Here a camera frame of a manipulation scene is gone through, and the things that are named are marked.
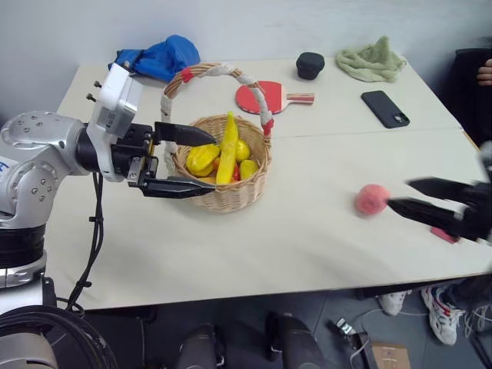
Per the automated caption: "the black round case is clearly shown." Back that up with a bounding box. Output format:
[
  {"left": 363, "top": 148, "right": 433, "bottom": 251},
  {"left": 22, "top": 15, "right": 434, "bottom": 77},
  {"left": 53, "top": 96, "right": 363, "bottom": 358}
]
[{"left": 295, "top": 52, "right": 326, "bottom": 81}]

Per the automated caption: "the dark bystander trouser leg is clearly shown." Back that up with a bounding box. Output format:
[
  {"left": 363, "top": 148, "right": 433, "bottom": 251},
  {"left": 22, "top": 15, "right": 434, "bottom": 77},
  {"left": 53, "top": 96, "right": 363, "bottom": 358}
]
[{"left": 447, "top": 273, "right": 492, "bottom": 313}]

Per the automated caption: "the dark-clothed seated bystander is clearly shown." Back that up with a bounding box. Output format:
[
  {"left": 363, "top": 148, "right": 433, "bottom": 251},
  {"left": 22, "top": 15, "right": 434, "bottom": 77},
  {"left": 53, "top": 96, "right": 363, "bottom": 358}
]
[{"left": 441, "top": 36, "right": 492, "bottom": 149}]

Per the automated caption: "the plain white sneaker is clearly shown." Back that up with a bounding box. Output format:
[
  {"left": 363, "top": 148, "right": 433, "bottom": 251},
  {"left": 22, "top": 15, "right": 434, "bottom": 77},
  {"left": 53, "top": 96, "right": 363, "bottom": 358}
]
[{"left": 378, "top": 289, "right": 412, "bottom": 317}]

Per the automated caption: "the green towel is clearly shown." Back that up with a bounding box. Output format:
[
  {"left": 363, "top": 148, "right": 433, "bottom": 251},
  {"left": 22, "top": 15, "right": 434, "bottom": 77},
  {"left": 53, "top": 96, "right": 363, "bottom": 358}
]
[{"left": 335, "top": 35, "right": 407, "bottom": 84}]

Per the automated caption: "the small pink flat block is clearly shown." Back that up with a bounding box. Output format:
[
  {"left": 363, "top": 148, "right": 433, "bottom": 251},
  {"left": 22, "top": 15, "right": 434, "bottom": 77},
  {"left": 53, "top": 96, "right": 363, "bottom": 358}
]
[{"left": 430, "top": 227, "right": 461, "bottom": 244}]

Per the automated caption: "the small yellow toy fruit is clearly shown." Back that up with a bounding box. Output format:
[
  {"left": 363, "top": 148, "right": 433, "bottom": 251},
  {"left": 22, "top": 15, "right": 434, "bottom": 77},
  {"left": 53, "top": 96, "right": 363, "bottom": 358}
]
[{"left": 239, "top": 159, "right": 259, "bottom": 180}]

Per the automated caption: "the red table tennis paddle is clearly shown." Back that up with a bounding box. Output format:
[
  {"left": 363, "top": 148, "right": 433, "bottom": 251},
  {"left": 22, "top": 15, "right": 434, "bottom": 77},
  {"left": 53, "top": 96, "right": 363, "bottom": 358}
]
[{"left": 235, "top": 80, "right": 316, "bottom": 115}]

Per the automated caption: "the pink toy peach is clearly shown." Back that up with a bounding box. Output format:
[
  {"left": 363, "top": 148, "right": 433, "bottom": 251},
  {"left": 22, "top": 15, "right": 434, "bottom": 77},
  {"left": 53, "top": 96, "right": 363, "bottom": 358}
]
[{"left": 354, "top": 184, "right": 391, "bottom": 215}]

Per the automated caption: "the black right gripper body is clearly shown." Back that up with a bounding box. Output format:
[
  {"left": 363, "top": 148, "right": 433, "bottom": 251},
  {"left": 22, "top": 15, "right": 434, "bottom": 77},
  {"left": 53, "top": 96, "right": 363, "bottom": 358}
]
[{"left": 456, "top": 180, "right": 492, "bottom": 244}]

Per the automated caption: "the dark rounded shape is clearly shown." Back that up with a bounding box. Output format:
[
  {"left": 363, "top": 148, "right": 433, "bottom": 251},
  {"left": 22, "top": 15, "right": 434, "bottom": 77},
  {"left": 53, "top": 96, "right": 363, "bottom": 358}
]
[
  {"left": 177, "top": 323, "right": 228, "bottom": 369},
  {"left": 265, "top": 311, "right": 327, "bottom": 369}
]

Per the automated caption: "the small metal floor plug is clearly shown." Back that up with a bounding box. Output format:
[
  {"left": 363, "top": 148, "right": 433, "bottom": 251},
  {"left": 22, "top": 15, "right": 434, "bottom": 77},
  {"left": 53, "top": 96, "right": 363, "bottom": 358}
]
[{"left": 334, "top": 317, "right": 355, "bottom": 336}]

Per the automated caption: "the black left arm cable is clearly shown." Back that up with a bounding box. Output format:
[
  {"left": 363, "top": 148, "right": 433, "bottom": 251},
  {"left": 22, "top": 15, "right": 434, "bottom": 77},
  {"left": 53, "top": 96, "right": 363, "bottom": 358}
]
[{"left": 55, "top": 171, "right": 105, "bottom": 318}]

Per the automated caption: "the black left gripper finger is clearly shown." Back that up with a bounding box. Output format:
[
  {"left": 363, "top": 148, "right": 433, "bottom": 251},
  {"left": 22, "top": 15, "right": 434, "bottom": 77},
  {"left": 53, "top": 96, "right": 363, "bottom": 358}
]
[
  {"left": 154, "top": 121, "right": 217, "bottom": 148},
  {"left": 142, "top": 175, "right": 218, "bottom": 199}
]

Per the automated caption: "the yellow toy banana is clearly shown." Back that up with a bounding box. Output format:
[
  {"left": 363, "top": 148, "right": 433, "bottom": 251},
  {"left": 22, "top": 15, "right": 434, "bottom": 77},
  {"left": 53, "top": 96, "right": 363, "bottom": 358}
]
[{"left": 215, "top": 111, "right": 240, "bottom": 186}]

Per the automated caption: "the brown cardboard box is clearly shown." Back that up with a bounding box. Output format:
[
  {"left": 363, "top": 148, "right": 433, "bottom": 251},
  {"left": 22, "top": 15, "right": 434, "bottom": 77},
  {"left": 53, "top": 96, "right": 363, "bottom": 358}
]
[{"left": 369, "top": 341, "right": 412, "bottom": 369}]

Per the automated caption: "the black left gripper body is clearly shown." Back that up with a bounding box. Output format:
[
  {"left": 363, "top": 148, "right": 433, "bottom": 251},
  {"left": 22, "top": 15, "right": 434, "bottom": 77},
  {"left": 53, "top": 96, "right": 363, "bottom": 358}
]
[{"left": 110, "top": 123, "right": 160, "bottom": 190}]

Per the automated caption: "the black smartphone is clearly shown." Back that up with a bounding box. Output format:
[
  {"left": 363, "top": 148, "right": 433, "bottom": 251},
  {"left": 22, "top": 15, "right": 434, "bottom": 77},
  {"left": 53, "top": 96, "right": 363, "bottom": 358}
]
[{"left": 360, "top": 90, "right": 411, "bottom": 129}]

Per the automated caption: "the dark rounded robot torso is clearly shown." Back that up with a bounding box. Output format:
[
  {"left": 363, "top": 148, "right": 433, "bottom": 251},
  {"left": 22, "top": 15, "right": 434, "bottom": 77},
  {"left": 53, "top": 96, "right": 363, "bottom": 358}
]
[{"left": 0, "top": 305, "right": 118, "bottom": 369}]

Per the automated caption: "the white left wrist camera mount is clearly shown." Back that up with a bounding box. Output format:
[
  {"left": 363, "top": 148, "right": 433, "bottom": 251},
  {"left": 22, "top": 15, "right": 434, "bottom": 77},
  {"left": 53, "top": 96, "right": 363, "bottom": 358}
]
[{"left": 85, "top": 62, "right": 144, "bottom": 183}]

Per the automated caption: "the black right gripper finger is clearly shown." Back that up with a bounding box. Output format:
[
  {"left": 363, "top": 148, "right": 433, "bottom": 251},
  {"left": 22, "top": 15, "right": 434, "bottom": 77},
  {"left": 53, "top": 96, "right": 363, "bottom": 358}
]
[
  {"left": 405, "top": 176, "right": 474, "bottom": 203},
  {"left": 386, "top": 197, "right": 470, "bottom": 236}
]

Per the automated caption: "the blue cloth bag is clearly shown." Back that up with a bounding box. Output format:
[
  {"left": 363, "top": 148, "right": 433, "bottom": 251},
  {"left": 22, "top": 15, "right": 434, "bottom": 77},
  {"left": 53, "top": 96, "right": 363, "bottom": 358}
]
[{"left": 108, "top": 34, "right": 202, "bottom": 83}]

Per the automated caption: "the yellow toy star fruit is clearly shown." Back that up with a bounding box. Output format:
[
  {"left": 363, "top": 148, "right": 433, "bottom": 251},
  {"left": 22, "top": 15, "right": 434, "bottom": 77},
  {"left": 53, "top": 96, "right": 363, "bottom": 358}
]
[{"left": 185, "top": 145, "right": 222, "bottom": 178}]

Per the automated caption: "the bystander bare hand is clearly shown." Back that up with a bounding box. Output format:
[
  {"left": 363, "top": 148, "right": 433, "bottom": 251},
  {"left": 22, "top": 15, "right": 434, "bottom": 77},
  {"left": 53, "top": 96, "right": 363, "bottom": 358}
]
[{"left": 476, "top": 58, "right": 492, "bottom": 87}]

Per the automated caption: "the wicker basket with handle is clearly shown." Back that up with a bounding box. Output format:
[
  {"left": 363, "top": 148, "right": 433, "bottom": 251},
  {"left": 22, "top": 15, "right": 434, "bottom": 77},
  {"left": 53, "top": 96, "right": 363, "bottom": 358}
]
[{"left": 160, "top": 61, "right": 274, "bottom": 214}]

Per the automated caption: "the white red blue sneaker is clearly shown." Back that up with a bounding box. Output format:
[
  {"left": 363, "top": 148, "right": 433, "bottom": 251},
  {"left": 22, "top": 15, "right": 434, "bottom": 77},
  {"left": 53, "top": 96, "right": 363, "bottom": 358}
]
[{"left": 420, "top": 284, "right": 467, "bottom": 346}]

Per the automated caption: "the yellow toy lemon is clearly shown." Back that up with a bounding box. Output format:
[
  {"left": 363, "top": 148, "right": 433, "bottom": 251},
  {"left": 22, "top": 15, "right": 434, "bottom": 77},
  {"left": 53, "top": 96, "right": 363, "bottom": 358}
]
[{"left": 234, "top": 139, "right": 252, "bottom": 162}]

